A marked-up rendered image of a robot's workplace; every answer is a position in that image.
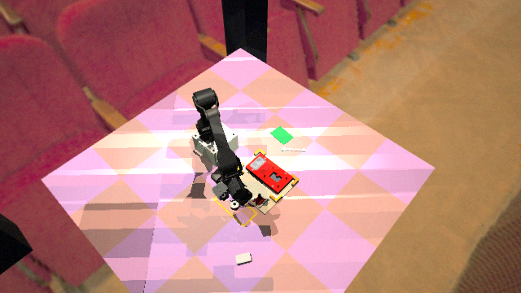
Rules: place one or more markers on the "green flat rectangle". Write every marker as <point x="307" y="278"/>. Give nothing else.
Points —
<point x="282" y="135"/>

